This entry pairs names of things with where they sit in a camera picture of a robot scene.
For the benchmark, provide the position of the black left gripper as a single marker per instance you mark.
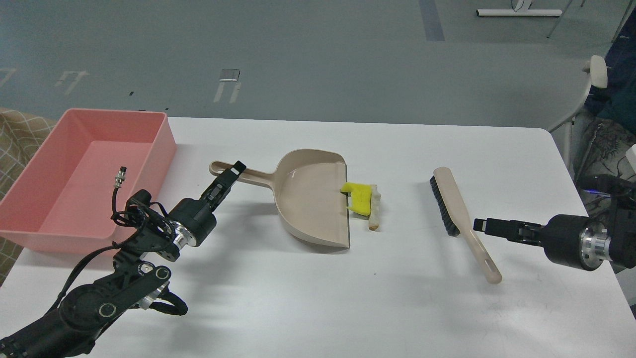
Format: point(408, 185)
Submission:
point(197, 215)

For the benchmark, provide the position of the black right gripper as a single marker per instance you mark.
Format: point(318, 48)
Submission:
point(568, 240)

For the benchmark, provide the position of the beige hand brush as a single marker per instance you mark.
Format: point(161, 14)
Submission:
point(457, 221)

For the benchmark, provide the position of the beige plastic dustpan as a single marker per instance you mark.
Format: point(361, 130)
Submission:
point(306, 190)

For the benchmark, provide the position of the yellow sponge piece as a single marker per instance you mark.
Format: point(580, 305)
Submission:
point(360, 197)

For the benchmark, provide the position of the white bread slice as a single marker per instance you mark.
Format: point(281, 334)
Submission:
point(374, 217)

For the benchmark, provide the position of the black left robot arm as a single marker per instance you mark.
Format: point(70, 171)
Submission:
point(79, 316)

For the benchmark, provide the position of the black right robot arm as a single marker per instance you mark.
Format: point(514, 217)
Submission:
point(620, 215)

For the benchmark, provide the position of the pink plastic bin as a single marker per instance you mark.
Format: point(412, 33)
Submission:
point(62, 200)

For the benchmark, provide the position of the person in dark clothes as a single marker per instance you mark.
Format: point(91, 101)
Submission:
point(610, 132)

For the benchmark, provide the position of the white office chair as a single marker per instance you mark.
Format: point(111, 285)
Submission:
point(597, 77)

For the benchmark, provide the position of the beige checked cloth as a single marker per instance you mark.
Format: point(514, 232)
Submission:
point(21, 135)

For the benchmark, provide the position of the white table base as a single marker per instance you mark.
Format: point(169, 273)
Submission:
point(520, 8)

